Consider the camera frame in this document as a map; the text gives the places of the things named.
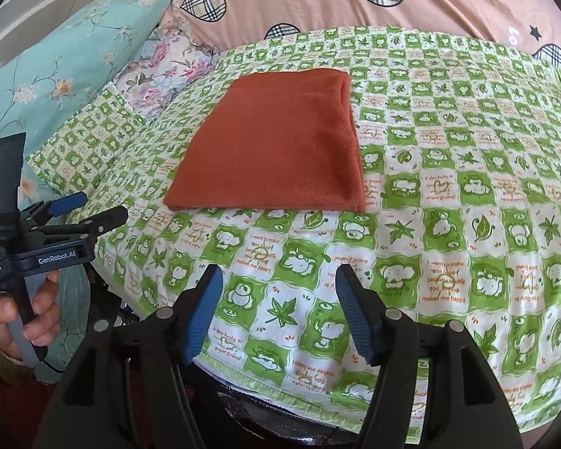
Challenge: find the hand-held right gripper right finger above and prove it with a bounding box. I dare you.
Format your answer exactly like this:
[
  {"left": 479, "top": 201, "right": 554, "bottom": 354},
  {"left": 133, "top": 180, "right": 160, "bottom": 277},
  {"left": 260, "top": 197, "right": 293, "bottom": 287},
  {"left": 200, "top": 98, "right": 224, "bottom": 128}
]
[{"left": 335, "top": 264, "right": 512, "bottom": 449}]

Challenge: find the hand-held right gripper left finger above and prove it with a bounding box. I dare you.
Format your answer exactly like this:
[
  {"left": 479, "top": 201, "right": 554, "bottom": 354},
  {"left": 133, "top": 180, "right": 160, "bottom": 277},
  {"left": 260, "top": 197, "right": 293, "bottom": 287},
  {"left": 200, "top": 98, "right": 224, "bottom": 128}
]
[{"left": 47, "top": 264, "right": 224, "bottom": 449}]

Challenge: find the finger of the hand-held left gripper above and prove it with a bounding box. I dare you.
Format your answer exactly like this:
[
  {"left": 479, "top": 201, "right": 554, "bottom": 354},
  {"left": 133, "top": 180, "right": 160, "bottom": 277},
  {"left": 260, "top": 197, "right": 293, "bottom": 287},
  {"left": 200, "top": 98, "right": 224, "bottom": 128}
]
[
  {"left": 21, "top": 192, "right": 89, "bottom": 223},
  {"left": 33, "top": 206, "right": 129, "bottom": 240}
]

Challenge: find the orange knit sweater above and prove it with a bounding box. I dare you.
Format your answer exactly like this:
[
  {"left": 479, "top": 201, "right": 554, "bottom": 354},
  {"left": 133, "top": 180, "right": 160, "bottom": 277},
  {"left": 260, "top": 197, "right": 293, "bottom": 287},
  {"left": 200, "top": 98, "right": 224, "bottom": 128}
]
[{"left": 163, "top": 69, "right": 366, "bottom": 213}]

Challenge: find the person's left hand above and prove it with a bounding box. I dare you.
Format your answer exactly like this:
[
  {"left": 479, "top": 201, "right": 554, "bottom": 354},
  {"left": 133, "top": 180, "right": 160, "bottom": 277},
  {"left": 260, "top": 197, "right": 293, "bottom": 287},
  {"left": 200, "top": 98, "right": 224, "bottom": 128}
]
[{"left": 0, "top": 271, "right": 61, "bottom": 362}]

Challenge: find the black glossy seat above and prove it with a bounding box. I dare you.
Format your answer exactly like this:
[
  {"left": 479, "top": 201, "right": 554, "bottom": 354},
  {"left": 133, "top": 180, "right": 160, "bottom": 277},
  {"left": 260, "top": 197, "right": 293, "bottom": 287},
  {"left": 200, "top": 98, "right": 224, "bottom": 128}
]
[{"left": 191, "top": 374, "right": 370, "bottom": 449}]

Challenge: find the teal floral pillow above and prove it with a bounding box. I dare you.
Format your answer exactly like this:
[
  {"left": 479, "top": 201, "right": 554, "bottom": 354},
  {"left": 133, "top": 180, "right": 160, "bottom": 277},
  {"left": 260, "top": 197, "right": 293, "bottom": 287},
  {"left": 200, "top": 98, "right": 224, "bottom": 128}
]
[{"left": 0, "top": 0, "right": 188, "bottom": 207}]

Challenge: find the green checked printed blanket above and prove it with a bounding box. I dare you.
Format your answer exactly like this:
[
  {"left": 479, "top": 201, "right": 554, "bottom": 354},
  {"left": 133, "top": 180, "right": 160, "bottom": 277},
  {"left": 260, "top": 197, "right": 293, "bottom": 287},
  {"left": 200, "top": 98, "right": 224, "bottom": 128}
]
[{"left": 28, "top": 25, "right": 561, "bottom": 433}]

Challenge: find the pink purple floral pillow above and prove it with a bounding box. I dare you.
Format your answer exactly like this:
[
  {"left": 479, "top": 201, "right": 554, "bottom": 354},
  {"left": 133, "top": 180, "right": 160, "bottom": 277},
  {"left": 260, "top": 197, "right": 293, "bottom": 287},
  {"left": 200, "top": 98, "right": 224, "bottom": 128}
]
[{"left": 112, "top": 25, "right": 220, "bottom": 120}]

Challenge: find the pink quilt with plaid hearts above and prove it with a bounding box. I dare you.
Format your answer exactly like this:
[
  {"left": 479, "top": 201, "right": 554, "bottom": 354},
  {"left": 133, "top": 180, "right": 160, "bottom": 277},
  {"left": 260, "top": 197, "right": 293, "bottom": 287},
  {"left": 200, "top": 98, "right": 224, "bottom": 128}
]
[{"left": 161, "top": 0, "right": 561, "bottom": 76}]

